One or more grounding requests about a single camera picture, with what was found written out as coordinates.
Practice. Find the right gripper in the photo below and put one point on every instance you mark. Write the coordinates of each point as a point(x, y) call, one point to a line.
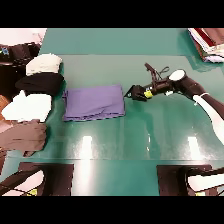
point(142, 93)

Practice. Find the purple T-shirt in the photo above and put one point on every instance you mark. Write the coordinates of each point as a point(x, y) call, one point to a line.
point(95, 101)

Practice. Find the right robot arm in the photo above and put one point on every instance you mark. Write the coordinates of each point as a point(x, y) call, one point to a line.
point(210, 103)

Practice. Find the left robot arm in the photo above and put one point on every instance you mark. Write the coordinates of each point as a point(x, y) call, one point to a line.
point(23, 181)

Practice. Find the white folded garment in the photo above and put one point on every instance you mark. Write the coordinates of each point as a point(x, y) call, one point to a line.
point(213, 53)

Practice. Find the dark red folded garment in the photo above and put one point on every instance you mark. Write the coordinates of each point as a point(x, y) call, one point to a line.
point(204, 37)

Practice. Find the dark mounting plate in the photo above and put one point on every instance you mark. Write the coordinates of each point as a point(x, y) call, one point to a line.
point(168, 180)
point(60, 180)

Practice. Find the brown folded garment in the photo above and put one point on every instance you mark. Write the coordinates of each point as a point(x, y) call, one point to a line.
point(216, 33)

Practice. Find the black garment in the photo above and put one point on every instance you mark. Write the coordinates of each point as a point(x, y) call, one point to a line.
point(41, 83)

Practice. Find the cream garment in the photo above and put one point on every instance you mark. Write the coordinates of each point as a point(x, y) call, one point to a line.
point(43, 63)

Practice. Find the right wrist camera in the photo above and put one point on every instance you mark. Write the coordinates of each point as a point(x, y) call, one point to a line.
point(152, 71)

